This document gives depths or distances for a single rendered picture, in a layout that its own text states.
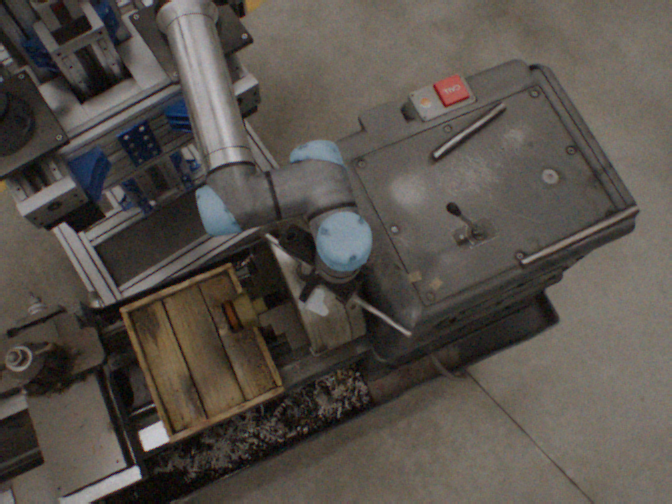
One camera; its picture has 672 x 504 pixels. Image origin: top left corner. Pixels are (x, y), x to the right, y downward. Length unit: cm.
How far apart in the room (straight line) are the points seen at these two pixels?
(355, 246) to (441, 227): 48
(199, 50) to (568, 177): 81
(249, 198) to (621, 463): 210
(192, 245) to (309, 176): 153
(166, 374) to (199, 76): 87
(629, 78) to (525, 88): 181
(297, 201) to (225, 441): 109
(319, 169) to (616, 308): 205
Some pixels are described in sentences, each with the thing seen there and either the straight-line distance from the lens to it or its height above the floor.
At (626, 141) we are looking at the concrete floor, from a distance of 310.
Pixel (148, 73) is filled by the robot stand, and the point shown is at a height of 107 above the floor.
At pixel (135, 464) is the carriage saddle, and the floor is 92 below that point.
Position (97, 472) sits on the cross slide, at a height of 97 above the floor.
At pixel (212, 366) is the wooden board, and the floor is 89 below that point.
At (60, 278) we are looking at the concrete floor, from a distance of 274.
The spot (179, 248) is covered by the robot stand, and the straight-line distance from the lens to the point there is 241.
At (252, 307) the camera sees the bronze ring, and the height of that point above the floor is 112.
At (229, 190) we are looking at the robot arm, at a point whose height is 164.
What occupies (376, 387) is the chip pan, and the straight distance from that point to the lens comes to 192.
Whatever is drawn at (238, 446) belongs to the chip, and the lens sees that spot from 188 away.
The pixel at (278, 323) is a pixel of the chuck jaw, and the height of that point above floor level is 111.
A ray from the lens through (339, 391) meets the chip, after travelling 190.
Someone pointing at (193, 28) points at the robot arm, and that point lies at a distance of 100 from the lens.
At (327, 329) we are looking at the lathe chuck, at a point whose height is 117.
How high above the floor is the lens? 244
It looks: 73 degrees down
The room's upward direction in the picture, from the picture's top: 5 degrees clockwise
